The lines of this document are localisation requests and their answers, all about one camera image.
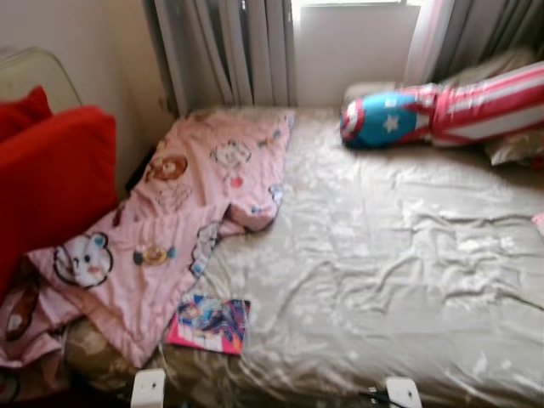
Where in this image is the colourful manga comic book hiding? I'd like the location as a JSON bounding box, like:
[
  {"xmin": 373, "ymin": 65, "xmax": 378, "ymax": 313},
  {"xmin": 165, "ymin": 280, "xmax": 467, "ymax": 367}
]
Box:
[{"xmin": 166, "ymin": 293, "xmax": 252, "ymax": 356}]

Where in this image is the beige floral pillow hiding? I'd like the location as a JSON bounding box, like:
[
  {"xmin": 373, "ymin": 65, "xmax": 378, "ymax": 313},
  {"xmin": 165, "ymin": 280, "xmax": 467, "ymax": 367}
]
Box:
[{"xmin": 433, "ymin": 47, "xmax": 544, "ymax": 167}]

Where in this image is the star striped bolster pillow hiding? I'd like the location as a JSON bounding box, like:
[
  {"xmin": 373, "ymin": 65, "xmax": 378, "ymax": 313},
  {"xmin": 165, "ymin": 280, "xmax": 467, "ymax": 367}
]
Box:
[{"xmin": 340, "ymin": 61, "xmax": 544, "ymax": 150}]

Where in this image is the beige floral bed cover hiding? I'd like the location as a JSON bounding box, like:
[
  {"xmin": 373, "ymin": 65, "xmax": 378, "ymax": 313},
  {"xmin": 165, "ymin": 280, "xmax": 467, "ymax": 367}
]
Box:
[{"xmin": 64, "ymin": 104, "xmax": 544, "ymax": 408}]

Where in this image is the grey pleated curtain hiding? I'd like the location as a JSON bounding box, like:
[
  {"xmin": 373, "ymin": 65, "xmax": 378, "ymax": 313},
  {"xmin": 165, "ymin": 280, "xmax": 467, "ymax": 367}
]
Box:
[
  {"xmin": 143, "ymin": 0, "xmax": 298, "ymax": 116},
  {"xmin": 433, "ymin": 0, "xmax": 544, "ymax": 82}
]

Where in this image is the sheer white curtain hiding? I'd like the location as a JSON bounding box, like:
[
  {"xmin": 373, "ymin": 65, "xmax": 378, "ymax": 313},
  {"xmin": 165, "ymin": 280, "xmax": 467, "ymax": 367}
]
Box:
[{"xmin": 402, "ymin": 0, "xmax": 460, "ymax": 86}]

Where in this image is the small cream pillow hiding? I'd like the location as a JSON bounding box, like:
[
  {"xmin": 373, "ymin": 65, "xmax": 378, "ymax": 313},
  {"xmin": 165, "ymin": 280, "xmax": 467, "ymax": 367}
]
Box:
[{"xmin": 344, "ymin": 81, "xmax": 400, "ymax": 103}]

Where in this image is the pink cartoon print blanket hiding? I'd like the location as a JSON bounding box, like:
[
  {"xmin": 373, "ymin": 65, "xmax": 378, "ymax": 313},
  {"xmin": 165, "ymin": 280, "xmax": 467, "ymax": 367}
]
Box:
[{"xmin": 0, "ymin": 109, "xmax": 294, "ymax": 371}]

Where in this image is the red fabric cushion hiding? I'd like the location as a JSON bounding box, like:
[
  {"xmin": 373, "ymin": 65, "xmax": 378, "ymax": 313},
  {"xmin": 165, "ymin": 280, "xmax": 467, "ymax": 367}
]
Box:
[
  {"xmin": 0, "ymin": 85, "xmax": 54, "ymax": 141},
  {"xmin": 0, "ymin": 105, "xmax": 118, "ymax": 294}
]

